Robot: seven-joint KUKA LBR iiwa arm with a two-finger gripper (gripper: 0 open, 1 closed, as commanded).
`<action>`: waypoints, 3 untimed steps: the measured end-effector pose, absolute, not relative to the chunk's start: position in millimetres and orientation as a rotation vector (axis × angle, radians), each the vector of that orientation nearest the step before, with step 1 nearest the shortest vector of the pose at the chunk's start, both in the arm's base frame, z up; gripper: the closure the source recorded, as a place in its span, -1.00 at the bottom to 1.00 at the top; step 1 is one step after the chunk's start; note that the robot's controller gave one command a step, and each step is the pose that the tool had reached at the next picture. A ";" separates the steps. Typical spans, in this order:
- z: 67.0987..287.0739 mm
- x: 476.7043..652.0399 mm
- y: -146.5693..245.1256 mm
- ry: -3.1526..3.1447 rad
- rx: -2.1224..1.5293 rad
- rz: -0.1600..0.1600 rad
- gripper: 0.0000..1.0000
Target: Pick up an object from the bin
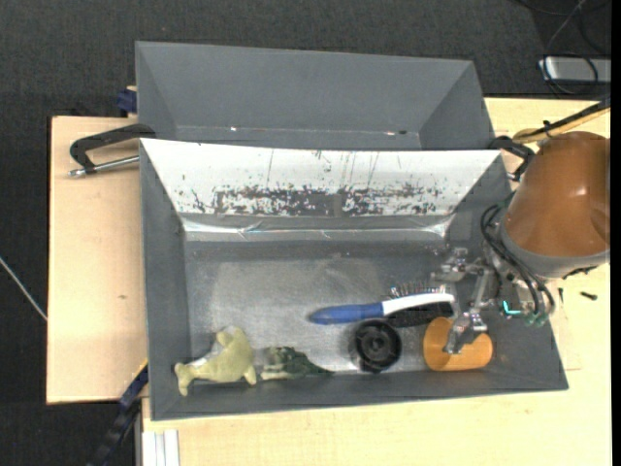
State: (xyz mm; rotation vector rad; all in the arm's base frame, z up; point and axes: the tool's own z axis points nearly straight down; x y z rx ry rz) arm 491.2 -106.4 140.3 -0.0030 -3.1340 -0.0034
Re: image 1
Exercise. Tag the dark green toy animal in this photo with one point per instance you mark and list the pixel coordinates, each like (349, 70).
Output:
(291, 364)

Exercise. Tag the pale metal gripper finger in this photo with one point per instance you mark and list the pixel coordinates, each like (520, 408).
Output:
(461, 267)
(471, 324)

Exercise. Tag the pale flat board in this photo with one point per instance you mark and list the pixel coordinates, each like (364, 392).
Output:
(92, 260)

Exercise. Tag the blue and white brush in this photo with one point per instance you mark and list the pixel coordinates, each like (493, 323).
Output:
(349, 312)

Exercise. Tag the grey metal bin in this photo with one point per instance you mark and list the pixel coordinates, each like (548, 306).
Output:
(271, 279)

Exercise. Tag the black round wheel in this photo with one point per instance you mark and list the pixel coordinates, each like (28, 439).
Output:
(377, 345)

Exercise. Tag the orange cup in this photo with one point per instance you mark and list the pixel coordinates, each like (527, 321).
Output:
(478, 353)

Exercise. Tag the pale green toy dolphin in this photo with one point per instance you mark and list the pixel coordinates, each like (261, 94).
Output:
(229, 359)

